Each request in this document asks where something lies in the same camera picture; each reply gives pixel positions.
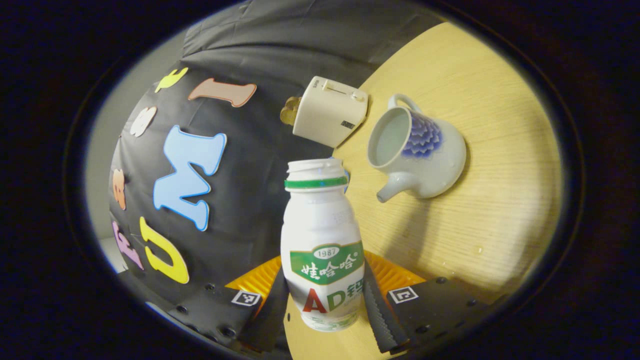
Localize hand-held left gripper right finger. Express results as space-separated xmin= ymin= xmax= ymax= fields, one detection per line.
xmin=361 ymin=249 xmax=502 ymax=355

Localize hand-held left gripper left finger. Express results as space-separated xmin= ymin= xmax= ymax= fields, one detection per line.
xmin=166 ymin=254 xmax=292 ymax=356

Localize white water bottle green label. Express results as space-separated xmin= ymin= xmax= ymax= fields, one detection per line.
xmin=279 ymin=158 xmax=366 ymax=333

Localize white teacup blue flower print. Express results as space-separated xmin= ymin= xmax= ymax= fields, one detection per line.
xmin=366 ymin=93 xmax=468 ymax=204

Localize black backdrop cloth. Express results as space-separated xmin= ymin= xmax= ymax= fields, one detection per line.
xmin=107 ymin=0 xmax=447 ymax=312

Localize brown toast slices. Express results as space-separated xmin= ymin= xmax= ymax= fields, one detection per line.
xmin=279 ymin=96 xmax=302 ymax=126

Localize white toaster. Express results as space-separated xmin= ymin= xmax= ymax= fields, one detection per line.
xmin=292 ymin=75 xmax=370 ymax=149

